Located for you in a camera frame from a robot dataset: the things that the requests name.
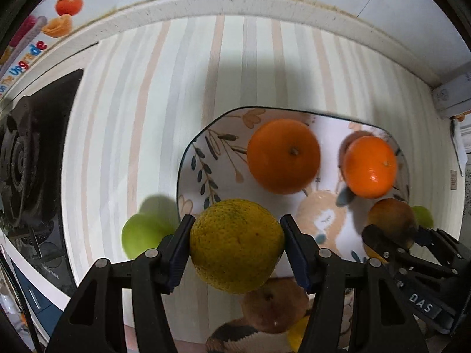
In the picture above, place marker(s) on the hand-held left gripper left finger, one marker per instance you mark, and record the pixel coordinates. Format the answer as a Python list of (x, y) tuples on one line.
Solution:
[(179, 252)]

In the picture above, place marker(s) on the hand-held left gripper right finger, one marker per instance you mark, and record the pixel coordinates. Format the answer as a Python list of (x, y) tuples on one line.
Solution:
[(296, 255)]

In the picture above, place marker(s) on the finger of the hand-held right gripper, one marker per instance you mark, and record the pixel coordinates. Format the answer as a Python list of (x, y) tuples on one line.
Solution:
[(430, 236), (379, 241)]

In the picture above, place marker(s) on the brown pear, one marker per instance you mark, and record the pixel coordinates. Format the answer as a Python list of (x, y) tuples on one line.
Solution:
[(390, 217)]

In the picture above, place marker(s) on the yellow citrus fruit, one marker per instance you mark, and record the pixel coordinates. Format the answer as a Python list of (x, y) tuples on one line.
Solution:
[(298, 334), (235, 246)]

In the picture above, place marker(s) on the floral ceramic plate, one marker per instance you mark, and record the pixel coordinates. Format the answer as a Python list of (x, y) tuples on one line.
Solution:
[(331, 136)]

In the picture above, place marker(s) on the green apple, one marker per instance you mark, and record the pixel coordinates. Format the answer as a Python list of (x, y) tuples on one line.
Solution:
[(141, 233), (424, 216)]

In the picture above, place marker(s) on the red-brown apple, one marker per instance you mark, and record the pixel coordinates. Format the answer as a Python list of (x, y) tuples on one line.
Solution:
[(272, 309)]

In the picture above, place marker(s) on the small brown card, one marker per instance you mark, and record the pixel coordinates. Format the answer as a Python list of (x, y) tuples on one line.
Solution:
[(453, 180)]

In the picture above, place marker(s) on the orange mandarin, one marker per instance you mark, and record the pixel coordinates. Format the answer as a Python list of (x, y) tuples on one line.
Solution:
[(369, 167), (283, 156)]

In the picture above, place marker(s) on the folded white paper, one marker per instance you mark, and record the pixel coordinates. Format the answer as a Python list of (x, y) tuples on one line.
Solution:
[(460, 143)]

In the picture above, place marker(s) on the calico cat sticker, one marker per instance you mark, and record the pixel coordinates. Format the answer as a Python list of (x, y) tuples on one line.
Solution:
[(231, 335)]

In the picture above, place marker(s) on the blue cabinet drawer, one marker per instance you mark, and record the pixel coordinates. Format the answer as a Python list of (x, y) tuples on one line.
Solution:
[(35, 296)]

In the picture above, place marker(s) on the stove burner grate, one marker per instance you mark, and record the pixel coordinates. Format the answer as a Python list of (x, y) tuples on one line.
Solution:
[(20, 169)]

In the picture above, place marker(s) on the black gas stove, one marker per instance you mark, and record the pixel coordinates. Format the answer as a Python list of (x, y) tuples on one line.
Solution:
[(55, 117)]

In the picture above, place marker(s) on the colourful wall sticker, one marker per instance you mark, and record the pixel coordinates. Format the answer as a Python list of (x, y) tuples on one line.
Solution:
[(68, 5)]

